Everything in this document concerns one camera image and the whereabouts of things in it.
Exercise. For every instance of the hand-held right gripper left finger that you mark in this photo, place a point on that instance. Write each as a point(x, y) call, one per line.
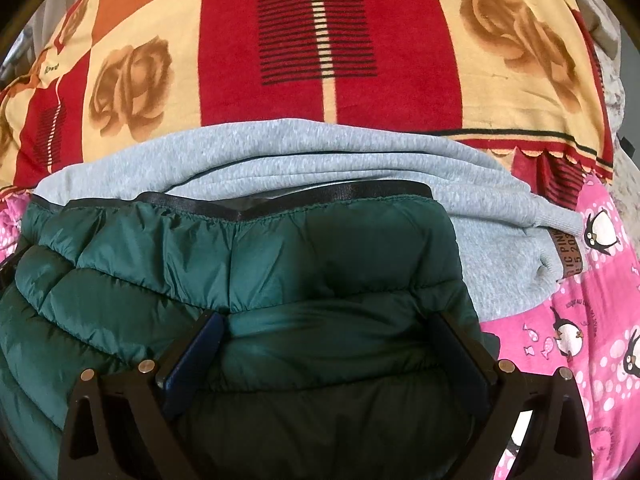
point(192, 360)

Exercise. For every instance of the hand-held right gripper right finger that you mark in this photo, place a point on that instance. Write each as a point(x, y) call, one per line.
point(460, 360)

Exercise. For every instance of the green quilted puffer jacket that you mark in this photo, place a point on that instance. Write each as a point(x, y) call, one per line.
point(300, 260)

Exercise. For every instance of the pink penguin-print blanket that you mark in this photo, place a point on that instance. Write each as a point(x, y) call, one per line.
point(600, 310)

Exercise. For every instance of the grey sweatshirt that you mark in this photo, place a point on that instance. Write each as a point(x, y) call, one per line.
point(350, 155)

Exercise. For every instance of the white floral bedsheet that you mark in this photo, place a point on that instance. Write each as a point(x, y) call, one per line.
point(622, 160)

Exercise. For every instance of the red cream rose-print blanket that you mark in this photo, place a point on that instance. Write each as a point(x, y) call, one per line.
point(250, 60)

